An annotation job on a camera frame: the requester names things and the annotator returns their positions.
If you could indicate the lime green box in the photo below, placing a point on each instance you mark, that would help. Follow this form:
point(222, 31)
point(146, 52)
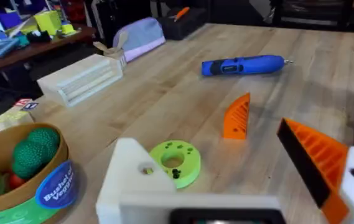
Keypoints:
point(48, 21)

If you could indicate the lilac zip bag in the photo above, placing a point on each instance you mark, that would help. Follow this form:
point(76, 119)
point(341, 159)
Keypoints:
point(141, 37)

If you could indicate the white ribbed box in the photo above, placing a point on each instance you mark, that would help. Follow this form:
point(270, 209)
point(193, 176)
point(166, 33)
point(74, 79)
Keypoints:
point(80, 79)

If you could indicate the brown tub with toy vegetables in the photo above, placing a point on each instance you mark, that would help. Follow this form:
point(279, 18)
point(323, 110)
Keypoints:
point(15, 174)

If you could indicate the black case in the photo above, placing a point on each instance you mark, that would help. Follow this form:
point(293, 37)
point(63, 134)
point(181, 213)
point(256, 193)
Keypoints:
point(184, 26)

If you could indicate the black shelf unit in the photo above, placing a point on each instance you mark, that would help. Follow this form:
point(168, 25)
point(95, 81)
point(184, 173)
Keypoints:
point(312, 12)

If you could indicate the pale block with labels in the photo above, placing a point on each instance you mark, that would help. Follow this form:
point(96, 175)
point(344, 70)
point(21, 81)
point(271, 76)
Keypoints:
point(13, 115)

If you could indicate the blue electric screwdriver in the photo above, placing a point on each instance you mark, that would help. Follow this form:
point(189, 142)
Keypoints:
point(245, 65)

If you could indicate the green disc with holes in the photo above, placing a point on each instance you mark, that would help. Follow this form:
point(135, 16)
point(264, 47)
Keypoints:
point(186, 155)

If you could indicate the white block left gripper left finger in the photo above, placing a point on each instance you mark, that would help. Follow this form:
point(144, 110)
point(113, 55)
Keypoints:
point(130, 183)

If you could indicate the orange ribbed wedge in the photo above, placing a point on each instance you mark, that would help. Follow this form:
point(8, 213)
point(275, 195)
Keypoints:
point(236, 119)

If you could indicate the small black screws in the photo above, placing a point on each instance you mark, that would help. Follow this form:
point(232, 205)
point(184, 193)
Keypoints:
point(175, 173)

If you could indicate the brown wooden side table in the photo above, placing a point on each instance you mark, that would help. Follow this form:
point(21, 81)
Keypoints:
point(30, 49)

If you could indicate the white orange left gripper right finger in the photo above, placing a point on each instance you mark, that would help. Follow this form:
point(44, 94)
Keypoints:
point(323, 158)

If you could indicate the beige cardboard piece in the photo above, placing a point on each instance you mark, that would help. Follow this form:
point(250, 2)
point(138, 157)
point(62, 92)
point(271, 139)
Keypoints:
point(113, 48)

